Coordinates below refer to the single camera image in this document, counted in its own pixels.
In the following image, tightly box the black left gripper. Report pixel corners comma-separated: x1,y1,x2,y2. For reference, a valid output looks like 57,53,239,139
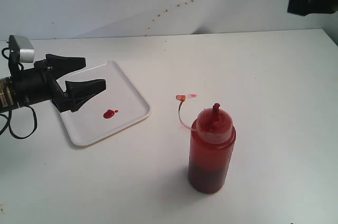
11,54,106,113

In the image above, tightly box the red sauce squeeze bottle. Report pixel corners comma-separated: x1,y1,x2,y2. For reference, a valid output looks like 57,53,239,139
175,95,236,194

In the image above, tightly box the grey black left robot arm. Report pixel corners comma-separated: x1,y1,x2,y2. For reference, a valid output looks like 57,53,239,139
1,54,106,113

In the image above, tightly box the red sauce blob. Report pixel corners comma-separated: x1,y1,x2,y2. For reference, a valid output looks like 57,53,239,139
103,109,119,119

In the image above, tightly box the white rectangular plastic tray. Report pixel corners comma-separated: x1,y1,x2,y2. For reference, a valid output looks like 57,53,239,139
58,60,152,146

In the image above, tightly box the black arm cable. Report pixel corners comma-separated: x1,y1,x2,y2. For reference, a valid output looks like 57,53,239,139
0,46,38,139

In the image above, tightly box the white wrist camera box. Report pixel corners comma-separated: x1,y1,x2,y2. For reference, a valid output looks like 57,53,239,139
7,35,34,74

